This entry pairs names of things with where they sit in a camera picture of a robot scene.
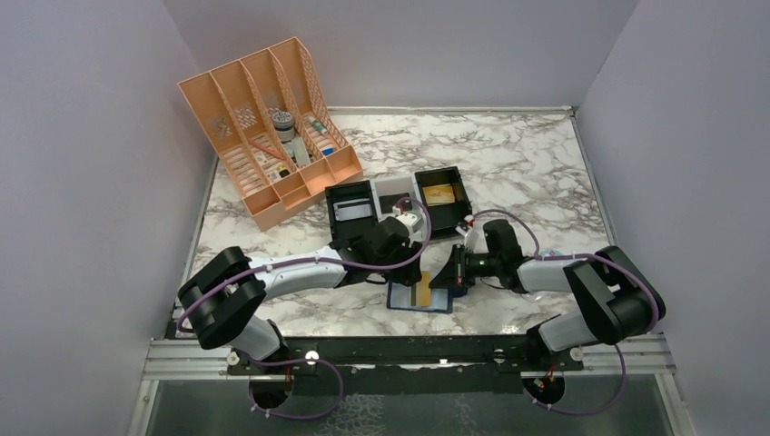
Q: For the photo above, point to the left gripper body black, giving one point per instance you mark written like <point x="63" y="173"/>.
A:
<point x="401" y="264"/>

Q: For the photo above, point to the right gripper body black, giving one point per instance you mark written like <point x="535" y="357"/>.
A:
<point x="459" y="265"/>

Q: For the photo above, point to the blue leather card holder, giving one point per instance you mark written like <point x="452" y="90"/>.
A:
<point x="399" y="298"/>

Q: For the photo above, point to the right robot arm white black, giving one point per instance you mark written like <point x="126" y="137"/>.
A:
<point x="614" y="299"/>

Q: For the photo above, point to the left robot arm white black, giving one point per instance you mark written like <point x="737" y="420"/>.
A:
<point x="220" y="301"/>

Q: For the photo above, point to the black credit card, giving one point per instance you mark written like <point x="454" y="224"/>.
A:
<point x="387" y="202"/>

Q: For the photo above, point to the silver credit card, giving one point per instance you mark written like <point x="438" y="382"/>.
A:
<point x="351" y="210"/>

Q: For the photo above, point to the gold credit card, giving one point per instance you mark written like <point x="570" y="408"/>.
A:
<point x="441" y="194"/>

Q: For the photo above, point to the clear blue plastic case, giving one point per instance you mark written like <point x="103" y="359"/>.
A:
<point x="549" y="253"/>

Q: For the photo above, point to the left black plastic bin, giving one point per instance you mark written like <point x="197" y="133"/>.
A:
<point x="347" y="192"/>

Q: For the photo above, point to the black plastic bin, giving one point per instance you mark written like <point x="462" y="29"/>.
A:
<point x="347" y="192"/>
<point x="444" y="218"/>

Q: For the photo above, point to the right black plastic bin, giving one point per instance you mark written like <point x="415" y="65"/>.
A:
<point x="444" y="218"/>

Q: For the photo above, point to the white plastic bin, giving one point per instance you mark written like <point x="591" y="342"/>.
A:
<point x="400" y="183"/>

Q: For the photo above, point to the green white marker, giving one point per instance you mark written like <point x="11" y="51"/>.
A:
<point x="318" y="126"/>

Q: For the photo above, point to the orange pencil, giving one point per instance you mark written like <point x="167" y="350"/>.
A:
<point x="267" y="149"/>

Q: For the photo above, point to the grey round tape roll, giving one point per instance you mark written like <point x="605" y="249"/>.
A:
<point x="284" y="124"/>

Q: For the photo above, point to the orange plastic file organizer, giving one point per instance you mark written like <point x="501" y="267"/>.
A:
<point x="233" y="104"/>

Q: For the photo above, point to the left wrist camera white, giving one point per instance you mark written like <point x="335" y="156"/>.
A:
<point x="412" y="221"/>

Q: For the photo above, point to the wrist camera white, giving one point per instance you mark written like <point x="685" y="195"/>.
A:
<point x="470" y="237"/>
<point x="412" y="221"/>

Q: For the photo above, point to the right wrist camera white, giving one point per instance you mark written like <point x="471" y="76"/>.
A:
<point x="470" y="237"/>

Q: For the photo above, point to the black metal base rail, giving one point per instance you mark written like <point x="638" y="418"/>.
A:
<point x="325" y="366"/>

